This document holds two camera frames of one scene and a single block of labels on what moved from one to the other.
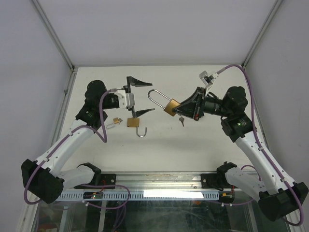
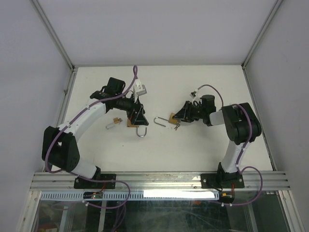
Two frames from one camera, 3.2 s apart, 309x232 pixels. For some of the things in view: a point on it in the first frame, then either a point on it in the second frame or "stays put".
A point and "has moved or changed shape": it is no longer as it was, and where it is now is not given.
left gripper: (133, 82) → (138, 118)
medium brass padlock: (134, 122) stays put
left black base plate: (105, 180) stays put
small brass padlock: (115, 120) stays put
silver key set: (181, 119) has moved or changed shape
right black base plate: (215, 181) stays put
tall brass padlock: (172, 105) → (172, 120)
